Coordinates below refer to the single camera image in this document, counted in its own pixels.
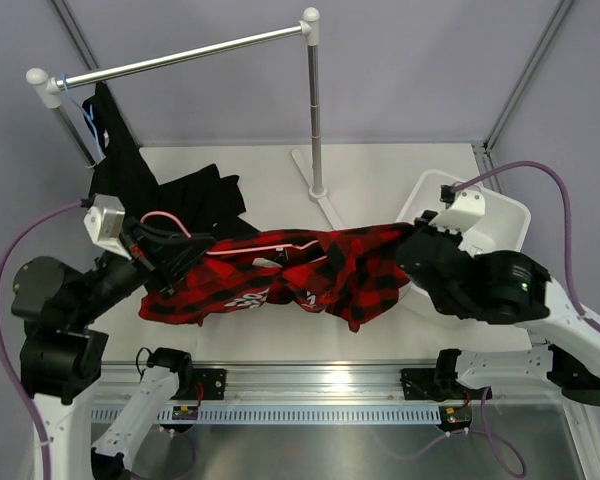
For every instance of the aluminium mounting rail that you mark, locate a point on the aluminium mounting rail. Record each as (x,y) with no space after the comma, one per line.
(310,382)

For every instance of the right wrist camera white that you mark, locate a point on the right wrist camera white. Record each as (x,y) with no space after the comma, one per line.
(463,210)

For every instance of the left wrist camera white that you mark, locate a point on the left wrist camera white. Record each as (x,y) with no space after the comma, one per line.
(104,223)

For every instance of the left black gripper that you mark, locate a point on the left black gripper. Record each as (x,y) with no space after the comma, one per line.
(161,254)

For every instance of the blue clothes hanger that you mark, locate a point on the blue clothes hanger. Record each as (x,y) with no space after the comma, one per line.
(87,117)

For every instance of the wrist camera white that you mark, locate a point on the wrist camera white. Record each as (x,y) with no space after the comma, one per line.
(463,210)
(104,223)

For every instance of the silver white clothes rack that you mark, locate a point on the silver white clothes rack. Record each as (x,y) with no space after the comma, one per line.
(48,90)

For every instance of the pink clothes hanger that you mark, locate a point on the pink clothes hanger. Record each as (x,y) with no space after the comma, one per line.
(260,245)

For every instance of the white plastic basket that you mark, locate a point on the white plastic basket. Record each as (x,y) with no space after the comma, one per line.
(503,227)

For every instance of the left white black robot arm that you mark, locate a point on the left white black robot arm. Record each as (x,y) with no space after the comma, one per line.
(61,359)

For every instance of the slotted cable duct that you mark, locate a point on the slotted cable duct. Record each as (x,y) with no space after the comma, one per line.
(300,415)

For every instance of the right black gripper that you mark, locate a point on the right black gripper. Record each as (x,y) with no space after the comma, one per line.
(422,224)

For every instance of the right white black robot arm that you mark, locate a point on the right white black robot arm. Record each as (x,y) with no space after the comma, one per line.
(502,288)

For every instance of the red black plaid shirt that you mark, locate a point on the red black plaid shirt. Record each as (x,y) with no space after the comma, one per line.
(351,274)

